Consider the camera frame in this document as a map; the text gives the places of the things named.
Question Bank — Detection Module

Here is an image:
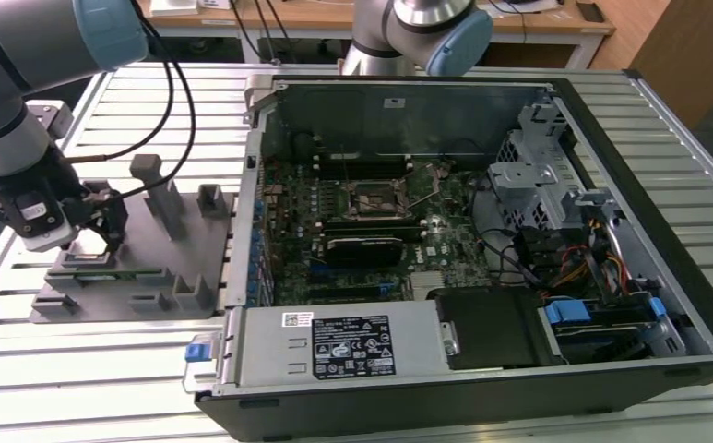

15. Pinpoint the green motherboard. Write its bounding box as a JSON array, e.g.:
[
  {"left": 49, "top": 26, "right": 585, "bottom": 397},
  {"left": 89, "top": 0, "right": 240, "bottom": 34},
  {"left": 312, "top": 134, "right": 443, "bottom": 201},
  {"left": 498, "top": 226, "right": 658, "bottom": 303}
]
[{"left": 256, "top": 156, "right": 499, "bottom": 308}]

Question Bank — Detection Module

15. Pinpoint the black thin cable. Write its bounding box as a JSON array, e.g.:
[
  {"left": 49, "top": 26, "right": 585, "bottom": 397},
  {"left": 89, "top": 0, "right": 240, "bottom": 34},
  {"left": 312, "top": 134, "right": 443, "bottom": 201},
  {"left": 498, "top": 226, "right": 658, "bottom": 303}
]
[{"left": 108, "top": 22, "right": 198, "bottom": 199}]

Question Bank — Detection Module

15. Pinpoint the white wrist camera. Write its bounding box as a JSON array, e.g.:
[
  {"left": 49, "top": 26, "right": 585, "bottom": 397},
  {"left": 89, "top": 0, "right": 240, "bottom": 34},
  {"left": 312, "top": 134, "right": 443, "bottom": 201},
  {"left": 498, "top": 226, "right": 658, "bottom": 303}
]
[{"left": 9, "top": 188, "right": 80, "bottom": 253}]

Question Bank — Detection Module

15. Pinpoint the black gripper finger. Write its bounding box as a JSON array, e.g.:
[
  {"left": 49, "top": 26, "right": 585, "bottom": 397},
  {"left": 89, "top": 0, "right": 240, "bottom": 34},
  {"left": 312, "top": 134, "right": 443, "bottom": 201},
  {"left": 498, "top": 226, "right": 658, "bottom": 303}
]
[{"left": 84, "top": 181, "right": 131, "bottom": 256}]

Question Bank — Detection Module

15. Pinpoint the grey metal drive cage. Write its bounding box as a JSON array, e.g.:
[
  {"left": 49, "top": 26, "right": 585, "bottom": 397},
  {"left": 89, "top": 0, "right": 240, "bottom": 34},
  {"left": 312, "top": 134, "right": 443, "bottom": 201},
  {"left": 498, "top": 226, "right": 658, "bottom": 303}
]
[{"left": 487, "top": 103, "right": 626, "bottom": 232}]

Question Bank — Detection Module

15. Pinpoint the black graphics card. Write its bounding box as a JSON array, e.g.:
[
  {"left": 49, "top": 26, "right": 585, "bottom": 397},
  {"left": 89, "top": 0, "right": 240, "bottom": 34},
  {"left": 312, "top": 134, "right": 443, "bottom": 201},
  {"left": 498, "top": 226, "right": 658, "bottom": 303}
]
[{"left": 322, "top": 235, "right": 406, "bottom": 269}]

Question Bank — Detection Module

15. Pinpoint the silver chipset heat sink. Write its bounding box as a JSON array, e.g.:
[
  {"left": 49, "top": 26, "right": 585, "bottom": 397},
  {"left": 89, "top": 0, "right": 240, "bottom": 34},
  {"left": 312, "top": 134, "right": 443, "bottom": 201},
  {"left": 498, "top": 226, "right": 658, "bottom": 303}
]
[{"left": 408, "top": 271, "right": 447, "bottom": 299}]

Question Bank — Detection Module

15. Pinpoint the black phone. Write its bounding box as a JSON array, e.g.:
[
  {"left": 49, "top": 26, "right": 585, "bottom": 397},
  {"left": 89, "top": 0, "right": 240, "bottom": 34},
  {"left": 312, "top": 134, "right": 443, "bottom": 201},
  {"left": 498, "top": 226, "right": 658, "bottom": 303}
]
[{"left": 577, "top": 2, "right": 607, "bottom": 23}]

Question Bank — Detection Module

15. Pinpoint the orange yellow wire bundle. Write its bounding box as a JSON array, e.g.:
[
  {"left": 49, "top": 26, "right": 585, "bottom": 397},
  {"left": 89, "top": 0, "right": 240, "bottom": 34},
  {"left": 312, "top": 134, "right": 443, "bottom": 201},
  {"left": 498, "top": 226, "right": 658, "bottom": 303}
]
[{"left": 549, "top": 246, "right": 631, "bottom": 296}]

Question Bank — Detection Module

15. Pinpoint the green RAM stick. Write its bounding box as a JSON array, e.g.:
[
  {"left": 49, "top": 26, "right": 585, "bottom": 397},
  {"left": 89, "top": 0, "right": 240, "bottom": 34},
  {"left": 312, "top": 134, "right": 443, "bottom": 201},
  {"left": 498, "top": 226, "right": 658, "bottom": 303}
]
[{"left": 75, "top": 271, "right": 142, "bottom": 281}]

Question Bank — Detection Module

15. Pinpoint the wooden desk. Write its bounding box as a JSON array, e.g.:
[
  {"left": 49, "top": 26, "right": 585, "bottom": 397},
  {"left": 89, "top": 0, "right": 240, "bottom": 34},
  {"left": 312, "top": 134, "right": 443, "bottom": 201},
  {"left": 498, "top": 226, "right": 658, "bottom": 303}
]
[{"left": 134, "top": 0, "right": 617, "bottom": 70}]

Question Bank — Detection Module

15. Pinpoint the metal socket cover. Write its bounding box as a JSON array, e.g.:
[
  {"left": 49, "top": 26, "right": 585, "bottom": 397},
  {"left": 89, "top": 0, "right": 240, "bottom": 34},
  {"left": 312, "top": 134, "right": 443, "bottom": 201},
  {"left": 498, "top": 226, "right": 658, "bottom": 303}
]
[{"left": 399, "top": 160, "right": 447, "bottom": 209}]

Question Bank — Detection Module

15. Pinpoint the wooden cabinet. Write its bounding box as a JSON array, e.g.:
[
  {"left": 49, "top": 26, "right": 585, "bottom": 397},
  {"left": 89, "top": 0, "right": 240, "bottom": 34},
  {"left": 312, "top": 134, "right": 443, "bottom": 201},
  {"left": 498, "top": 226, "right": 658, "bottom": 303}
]
[{"left": 589, "top": 0, "right": 713, "bottom": 133}]

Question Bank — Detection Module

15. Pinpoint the black RAM slot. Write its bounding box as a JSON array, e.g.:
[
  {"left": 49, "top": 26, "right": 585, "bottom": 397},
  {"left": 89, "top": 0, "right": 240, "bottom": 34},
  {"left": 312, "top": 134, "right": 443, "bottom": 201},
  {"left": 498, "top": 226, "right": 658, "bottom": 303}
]
[
  {"left": 315, "top": 154, "right": 412, "bottom": 167},
  {"left": 324, "top": 229, "right": 423, "bottom": 241},
  {"left": 323, "top": 220, "right": 422, "bottom": 231},
  {"left": 316, "top": 164, "right": 411, "bottom": 179}
]

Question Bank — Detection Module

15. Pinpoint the CPU socket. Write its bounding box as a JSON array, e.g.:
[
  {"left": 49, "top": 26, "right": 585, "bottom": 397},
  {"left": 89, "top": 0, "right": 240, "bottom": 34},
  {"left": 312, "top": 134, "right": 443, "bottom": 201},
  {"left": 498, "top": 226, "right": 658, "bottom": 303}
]
[{"left": 343, "top": 178, "right": 408, "bottom": 219}]

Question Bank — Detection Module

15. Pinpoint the grey wrist bracket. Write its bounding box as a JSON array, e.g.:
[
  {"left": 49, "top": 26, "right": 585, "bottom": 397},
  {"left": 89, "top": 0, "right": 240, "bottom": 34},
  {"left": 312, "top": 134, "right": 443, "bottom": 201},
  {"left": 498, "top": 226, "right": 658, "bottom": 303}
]
[{"left": 24, "top": 100, "right": 73, "bottom": 139}]

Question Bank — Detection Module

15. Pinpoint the black open PC case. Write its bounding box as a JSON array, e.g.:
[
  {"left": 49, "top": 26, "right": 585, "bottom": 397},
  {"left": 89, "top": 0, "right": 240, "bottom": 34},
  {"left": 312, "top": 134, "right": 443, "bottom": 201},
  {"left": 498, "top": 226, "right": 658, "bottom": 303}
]
[{"left": 194, "top": 73, "right": 713, "bottom": 442}]

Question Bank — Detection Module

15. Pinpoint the grey parts rack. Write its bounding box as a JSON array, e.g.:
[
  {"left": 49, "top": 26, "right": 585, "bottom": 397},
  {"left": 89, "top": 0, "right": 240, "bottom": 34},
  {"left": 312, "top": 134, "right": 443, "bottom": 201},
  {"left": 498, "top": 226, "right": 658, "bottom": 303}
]
[{"left": 27, "top": 153, "right": 238, "bottom": 324}]

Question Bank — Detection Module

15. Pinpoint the black expansion slot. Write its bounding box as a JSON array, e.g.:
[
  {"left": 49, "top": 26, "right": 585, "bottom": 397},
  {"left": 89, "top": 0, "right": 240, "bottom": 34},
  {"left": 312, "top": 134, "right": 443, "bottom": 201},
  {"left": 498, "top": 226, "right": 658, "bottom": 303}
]
[{"left": 306, "top": 285, "right": 382, "bottom": 300}]

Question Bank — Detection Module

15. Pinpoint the black plastic shroud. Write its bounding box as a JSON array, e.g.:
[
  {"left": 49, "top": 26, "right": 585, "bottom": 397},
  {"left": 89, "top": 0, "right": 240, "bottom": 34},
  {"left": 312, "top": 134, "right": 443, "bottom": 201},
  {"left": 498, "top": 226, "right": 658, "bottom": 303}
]
[{"left": 432, "top": 285, "right": 563, "bottom": 371}]

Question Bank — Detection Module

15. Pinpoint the hard disk in blue carrier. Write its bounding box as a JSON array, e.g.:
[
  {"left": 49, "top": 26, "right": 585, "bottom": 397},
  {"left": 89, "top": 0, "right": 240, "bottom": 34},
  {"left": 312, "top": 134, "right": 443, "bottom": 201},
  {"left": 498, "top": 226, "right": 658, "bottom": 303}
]
[{"left": 539, "top": 294, "right": 669, "bottom": 365}]

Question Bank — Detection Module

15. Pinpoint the grey power supply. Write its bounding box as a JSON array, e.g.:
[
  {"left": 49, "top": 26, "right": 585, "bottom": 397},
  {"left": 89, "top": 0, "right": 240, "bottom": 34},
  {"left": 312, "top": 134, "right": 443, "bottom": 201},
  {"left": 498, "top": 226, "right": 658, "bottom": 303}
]
[{"left": 231, "top": 302, "right": 450, "bottom": 387}]

